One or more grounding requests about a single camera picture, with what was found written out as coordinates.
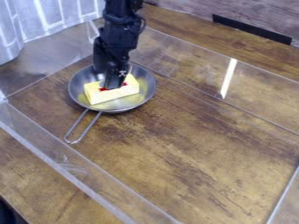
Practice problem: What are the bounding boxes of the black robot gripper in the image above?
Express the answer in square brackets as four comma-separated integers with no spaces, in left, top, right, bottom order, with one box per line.
[93,10,145,89]

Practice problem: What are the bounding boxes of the yellow butter block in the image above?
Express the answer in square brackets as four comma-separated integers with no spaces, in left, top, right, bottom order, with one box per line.
[84,73,139,105]

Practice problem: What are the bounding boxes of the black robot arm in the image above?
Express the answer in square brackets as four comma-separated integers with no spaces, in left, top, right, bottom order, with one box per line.
[93,0,145,89]

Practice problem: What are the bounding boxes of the silver frying pan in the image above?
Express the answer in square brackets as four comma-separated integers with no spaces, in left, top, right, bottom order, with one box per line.
[64,64,156,144]

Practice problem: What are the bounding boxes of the white sheer curtain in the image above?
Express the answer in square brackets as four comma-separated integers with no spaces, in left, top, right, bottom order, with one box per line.
[0,0,105,65]

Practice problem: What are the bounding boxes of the black bar on table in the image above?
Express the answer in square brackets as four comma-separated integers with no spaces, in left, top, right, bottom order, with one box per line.
[212,14,292,46]

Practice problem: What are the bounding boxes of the clear acrylic enclosure wall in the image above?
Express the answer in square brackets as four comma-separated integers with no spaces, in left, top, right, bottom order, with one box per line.
[0,22,299,224]

